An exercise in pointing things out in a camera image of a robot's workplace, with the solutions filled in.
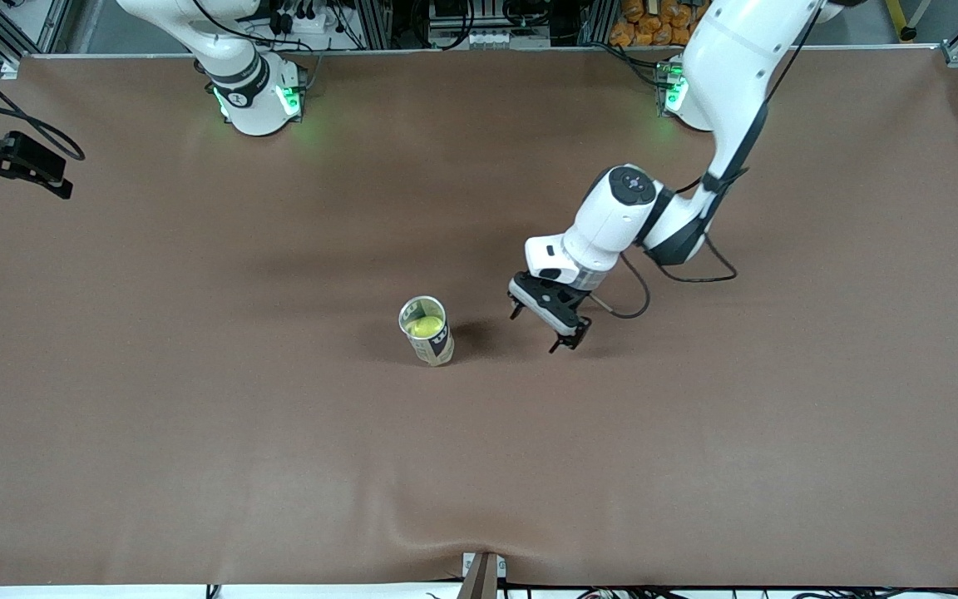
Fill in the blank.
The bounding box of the clear Wilson tennis ball can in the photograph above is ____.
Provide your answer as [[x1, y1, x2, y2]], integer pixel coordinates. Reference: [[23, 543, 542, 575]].
[[398, 295, 456, 368]]

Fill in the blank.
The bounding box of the brown table mat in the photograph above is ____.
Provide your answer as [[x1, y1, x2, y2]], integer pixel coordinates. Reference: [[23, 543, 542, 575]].
[[0, 46, 958, 588]]

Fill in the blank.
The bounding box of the white power strip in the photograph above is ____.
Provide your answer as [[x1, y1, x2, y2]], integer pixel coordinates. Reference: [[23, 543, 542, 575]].
[[267, 7, 332, 36]]

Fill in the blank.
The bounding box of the pile of orange round items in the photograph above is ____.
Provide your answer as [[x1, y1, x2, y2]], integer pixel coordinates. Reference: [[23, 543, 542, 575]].
[[610, 0, 709, 47]]

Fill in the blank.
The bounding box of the yellow pole black base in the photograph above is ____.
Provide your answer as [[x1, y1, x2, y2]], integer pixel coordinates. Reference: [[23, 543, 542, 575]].
[[885, 0, 919, 41]]

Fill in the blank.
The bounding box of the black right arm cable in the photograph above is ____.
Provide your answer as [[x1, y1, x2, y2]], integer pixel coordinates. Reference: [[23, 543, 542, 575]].
[[0, 50, 86, 163]]

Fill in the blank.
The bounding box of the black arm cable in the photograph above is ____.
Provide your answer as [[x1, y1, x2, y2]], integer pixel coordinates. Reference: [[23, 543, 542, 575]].
[[0, 50, 86, 163], [587, 0, 825, 320]]

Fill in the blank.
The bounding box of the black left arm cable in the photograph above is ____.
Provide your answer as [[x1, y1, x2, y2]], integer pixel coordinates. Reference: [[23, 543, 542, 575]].
[[587, 0, 825, 320]]

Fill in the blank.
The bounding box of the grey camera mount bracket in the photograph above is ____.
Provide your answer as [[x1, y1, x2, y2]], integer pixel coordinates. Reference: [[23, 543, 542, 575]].
[[458, 549, 509, 599]]

